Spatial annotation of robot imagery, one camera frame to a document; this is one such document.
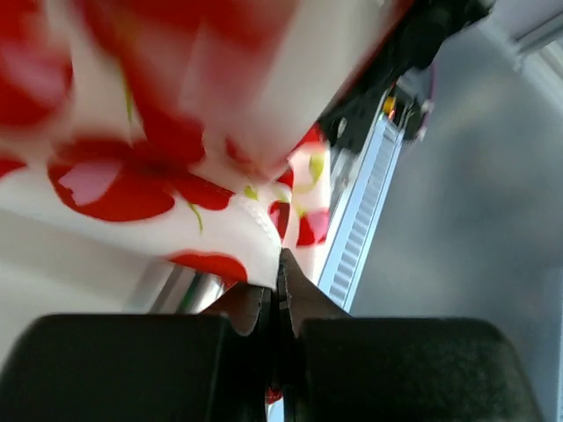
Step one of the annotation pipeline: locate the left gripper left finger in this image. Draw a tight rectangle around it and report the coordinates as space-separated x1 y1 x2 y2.
1 284 271 421

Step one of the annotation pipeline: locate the white slotted cable duct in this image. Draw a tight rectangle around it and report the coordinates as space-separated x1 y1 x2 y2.
318 115 403 311

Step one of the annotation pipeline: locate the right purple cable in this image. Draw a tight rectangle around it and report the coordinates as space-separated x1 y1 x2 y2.
428 61 439 105

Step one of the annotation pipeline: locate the aluminium mounting rail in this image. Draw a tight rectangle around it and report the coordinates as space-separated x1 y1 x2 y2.
127 0 563 316

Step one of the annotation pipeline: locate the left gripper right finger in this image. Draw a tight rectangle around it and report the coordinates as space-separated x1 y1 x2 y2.
277 250 543 421

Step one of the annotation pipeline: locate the white red floral skirt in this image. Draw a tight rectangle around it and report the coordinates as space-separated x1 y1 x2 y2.
1 1 414 349

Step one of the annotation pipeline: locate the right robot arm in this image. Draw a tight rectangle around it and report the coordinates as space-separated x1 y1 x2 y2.
313 1 494 155

